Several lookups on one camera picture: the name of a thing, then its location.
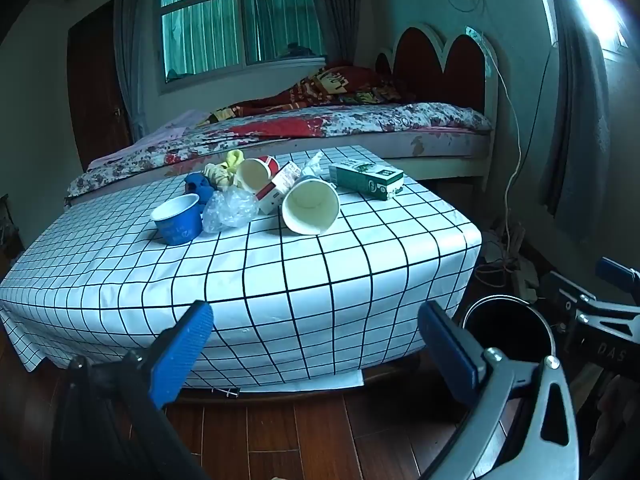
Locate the black round trash bin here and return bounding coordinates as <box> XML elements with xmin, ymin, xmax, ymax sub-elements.
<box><xmin>460</xmin><ymin>294</ymin><xmax>558</xmax><ymax>461</ymax></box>

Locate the red printed blanket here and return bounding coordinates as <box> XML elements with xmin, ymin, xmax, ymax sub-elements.
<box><xmin>197</xmin><ymin>60</ymin><xmax>416</xmax><ymax>126</ymax></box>

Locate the red paper cup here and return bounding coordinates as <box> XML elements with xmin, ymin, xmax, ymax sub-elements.
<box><xmin>235</xmin><ymin>156</ymin><xmax>280</xmax><ymax>193</ymax></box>

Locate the blue glove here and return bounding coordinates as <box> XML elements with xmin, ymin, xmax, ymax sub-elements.
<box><xmin>184</xmin><ymin>172</ymin><xmax>216</xmax><ymax>203</ymax></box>

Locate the floral bed sheet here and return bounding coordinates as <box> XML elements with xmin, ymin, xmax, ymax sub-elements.
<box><xmin>65</xmin><ymin>101</ymin><xmax>495</xmax><ymax>200</ymax></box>

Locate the bright window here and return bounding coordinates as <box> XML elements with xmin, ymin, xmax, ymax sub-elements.
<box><xmin>572</xmin><ymin>0</ymin><xmax>632</xmax><ymax>53</ymax></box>

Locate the brown wooden door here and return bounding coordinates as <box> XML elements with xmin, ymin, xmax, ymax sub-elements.
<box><xmin>67</xmin><ymin>0</ymin><xmax>133</xmax><ymax>171</ymax></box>

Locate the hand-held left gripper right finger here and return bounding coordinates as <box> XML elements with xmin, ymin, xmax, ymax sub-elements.
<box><xmin>417</xmin><ymin>301</ymin><xmax>583</xmax><ymax>480</ymax></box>

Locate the red and white carton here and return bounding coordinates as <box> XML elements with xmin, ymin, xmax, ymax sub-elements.
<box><xmin>255</xmin><ymin>162</ymin><xmax>301</xmax><ymax>215</ymax></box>

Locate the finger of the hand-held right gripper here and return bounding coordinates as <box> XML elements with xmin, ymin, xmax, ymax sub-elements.
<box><xmin>597</xmin><ymin>256</ymin><xmax>640</xmax><ymax>306</ymax></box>
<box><xmin>546</xmin><ymin>270</ymin><xmax>598</xmax><ymax>311</ymax></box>

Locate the clear plastic bag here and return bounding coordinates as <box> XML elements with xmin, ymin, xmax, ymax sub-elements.
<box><xmin>201</xmin><ymin>187</ymin><xmax>261</xmax><ymax>233</ymax></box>

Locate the bed with heart-shaped headboard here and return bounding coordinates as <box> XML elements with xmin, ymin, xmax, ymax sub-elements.
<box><xmin>65</xmin><ymin>22</ymin><xmax>501</xmax><ymax>211</ymax></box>

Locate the pink cloth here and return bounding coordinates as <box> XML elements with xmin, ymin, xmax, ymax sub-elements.
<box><xmin>90</xmin><ymin>110</ymin><xmax>201</xmax><ymax>166</ymax></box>

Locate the beige glove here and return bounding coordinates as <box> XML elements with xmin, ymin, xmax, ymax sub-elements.
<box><xmin>204</xmin><ymin>162</ymin><xmax>236</xmax><ymax>191</ymax></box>

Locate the window with green curtain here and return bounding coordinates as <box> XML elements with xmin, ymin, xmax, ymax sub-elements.
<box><xmin>159</xmin><ymin>0</ymin><xmax>328</xmax><ymax>83</ymax></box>

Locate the blue paper bowl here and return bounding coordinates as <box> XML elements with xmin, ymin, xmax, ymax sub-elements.
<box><xmin>151</xmin><ymin>195</ymin><xmax>203</xmax><ymax>246</ymax></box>

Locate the green and white box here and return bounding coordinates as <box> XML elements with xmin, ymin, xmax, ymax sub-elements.
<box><xmin>328</xmin><ymin>158</ymin><xmax>405</xmax><ymax>202</ymax></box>

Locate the white cable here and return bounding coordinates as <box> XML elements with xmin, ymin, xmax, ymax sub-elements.
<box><xmin>481</xmin><ymin>35</ymin><xmax>524</xmax><ymax>243</ymax></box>

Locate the grey curtain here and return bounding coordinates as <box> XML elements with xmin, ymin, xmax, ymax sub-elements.
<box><xmin>305</xmin><ymin>0</ymin><xmax>362</xmax><ymax>67</ymax></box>
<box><xmin>115</xmin><ymin>0</ymin><xmax>162</xmax><ymax>133</ymax></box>

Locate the blue-grey curtain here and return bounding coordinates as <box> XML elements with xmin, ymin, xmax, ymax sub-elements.
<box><xmin>539</xmin><ymin>0</ymin><xmax>617</xmax><ymax>243</ymax></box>

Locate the white tissue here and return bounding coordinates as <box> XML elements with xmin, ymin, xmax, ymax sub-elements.
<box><xmin>300</xmin><ymin>150</ymin><xmax>326</xmax><ymax>181</ymax></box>

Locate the white power strip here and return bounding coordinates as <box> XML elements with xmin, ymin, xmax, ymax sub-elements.
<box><xmin>515</xmin><ymin>255</ymin><xmax>542</xmax><ymax>303</ymax></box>

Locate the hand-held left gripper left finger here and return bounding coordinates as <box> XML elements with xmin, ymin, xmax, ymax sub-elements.
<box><xmin>50</xmin><ymin>300</ymin><xmax>216</xmax><ymax>480</ymax></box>

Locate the white paper cup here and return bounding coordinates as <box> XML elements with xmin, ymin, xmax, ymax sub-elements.
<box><xmin>281</xmin><ymin>176</ymin><xmax>341</xmax><ymax>237</ymax></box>

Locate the white checkered tablecloth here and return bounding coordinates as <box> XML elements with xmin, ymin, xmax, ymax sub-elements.
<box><xmin>0</xmin><ymin>145</ymin><xmax>483</xmax><ymax>391</ymax></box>

